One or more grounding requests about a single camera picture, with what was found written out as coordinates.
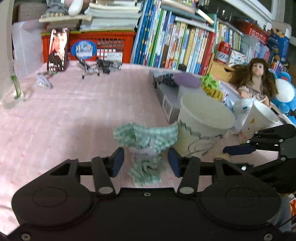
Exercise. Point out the white paper cup black drawing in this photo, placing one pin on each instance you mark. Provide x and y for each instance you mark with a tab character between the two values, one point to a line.
203	125

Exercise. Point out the row of tall picture books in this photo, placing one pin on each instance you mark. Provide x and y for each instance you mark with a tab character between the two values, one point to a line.
173	41

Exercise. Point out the translucent plastic container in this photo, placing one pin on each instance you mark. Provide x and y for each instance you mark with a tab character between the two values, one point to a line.
27	41

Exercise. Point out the light green bow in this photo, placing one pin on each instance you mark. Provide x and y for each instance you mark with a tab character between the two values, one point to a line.
209	81

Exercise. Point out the row of small thin books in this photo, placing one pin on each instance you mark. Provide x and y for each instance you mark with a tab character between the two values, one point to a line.
245	41

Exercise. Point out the brown-haired doll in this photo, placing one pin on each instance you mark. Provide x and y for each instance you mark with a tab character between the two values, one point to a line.
256	78

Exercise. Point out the white paper cup yellow mark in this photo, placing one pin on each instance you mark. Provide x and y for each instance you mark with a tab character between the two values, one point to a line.
259	115

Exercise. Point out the stack of lying books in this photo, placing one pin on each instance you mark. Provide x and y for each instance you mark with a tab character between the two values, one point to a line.
111	16

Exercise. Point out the grey plush toy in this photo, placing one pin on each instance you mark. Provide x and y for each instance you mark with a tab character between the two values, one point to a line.
55	7

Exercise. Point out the wooden drawer box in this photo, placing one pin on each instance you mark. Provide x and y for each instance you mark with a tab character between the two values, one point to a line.
219	71

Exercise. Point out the red plastic basket round sticker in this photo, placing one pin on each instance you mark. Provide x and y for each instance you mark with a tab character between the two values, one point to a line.
111	46

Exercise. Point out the dark red portrait box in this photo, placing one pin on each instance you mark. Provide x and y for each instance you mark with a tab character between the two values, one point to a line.
57	51

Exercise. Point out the dark patterned cloth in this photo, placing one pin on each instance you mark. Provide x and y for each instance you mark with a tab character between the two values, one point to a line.
166	80

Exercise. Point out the white printed carton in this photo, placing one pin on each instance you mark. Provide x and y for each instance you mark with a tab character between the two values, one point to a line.
237	58

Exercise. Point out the light blue white cloth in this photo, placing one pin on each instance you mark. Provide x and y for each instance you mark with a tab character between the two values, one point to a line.
233	103

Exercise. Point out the blue cartoon carton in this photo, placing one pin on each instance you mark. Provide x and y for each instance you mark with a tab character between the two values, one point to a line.
278	46

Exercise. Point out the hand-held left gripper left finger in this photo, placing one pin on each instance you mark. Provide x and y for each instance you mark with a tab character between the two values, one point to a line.
118	161

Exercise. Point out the purple round cloth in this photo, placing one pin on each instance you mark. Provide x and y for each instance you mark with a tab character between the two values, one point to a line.
187	80

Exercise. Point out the white shallow cardboard box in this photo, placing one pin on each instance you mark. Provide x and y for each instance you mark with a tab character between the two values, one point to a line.
168	99

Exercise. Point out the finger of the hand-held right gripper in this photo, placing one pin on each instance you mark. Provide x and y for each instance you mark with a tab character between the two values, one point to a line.
239	149
259	170

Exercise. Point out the blue and white plush toy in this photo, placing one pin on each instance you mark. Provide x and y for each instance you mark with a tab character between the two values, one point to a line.
285	92

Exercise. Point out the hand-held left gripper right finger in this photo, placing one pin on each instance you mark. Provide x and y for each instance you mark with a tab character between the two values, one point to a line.
174	162

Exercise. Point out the green checked cloth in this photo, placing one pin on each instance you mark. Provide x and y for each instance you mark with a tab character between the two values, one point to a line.
148	139

